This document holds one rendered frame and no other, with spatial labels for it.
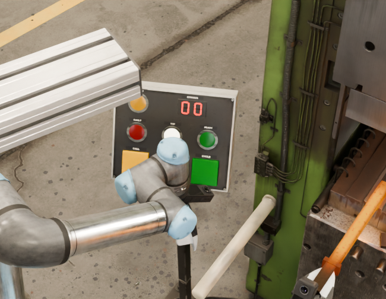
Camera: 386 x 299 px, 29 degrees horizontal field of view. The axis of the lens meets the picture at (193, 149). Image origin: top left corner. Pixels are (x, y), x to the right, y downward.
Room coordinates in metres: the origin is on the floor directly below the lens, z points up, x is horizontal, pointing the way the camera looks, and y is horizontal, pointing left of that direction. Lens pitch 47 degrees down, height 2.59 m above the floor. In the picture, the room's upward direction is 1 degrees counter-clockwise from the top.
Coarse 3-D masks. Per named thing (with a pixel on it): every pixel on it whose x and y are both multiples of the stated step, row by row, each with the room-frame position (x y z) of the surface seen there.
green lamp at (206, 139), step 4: (208, 132) 1.43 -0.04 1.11; (200, 136) 1.43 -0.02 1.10; (204, 136) 1.43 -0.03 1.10; (208, 136) 1.42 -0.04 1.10; (212, 136) 1.42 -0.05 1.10; (200, 140) 1.42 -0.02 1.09; (204, 140) 1.42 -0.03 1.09; (208, 140) 1.42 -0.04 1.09; (212, 140) 1.42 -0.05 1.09; (204, 144) 1.41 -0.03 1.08; (208, 144) 1.41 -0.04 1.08; (212, 144) 1.41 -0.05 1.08
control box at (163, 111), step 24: (144, 96) 1.50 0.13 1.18; (168, 96) 1.50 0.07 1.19; (192, 96) 1.49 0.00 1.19; (216, 96) 1.48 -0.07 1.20; (120, 120) 1.48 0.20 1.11; (144, 120) 1.47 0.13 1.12; (168, 120) 1.46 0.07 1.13; (192, 120) 1.45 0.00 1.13; (216, 120) 1.45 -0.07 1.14; (120, 144) 1.44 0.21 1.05; (144, 144) 1.44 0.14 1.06; (192, 144) 1.42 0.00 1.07; (216, 144) 1.41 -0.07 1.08; (120, 168) 1.41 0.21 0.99
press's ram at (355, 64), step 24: (360, 0) 1.33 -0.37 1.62; (384, 0) 1.30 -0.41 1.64; (360, 24) 1.33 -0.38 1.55; (384, 24) 1.30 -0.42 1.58; (360, 48) 1.32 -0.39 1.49; (384, 48) 1.29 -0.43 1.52; (336, 72) 1.35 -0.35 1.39; (360, 72) 1.32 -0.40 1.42; (384, 72) 1.28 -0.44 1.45; (384, 96) 1.28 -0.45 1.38
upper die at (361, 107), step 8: (352, 88) 1.32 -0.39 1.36; (360, 88) 1.32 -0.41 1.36; (352, 96) 1.32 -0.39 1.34; (360, 96) 1.31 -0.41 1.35; (368, 96) 1.30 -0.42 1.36; (352, 104) 1.32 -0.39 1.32; (360, 104) 1.31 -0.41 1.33; (368, 104) 1.30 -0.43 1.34; (376, 104) 1.28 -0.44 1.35; (384, 104) 1.27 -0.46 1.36; (352, 112) 1.32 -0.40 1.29; (360, 112) 1.30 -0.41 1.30; (368, 112) 1.29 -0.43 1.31; (376, 112) 1.28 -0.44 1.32; (384, 112) 1.27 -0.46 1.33; (360, 120) 1.30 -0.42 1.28; (368, 120) 1.29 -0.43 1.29; (376, 120) 1.28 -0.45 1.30; (384, 120) 1.27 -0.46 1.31; (376, 128) 1.28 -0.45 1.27; (384, 128) 1.27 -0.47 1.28
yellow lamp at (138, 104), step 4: (132, 100) 1.50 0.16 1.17; (136, 100) 1.50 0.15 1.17; (140, 100) 1.50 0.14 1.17; (144, 100) 1.50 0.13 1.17; (132, 104) 1.49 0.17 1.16; (136, 104) 1.49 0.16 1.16; (140, 104) 1.49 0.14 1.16; (144, 104) 1.49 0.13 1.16; (132, 108) 1.49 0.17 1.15; (136, 108) 1.49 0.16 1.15; (140, 108) 1.49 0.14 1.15
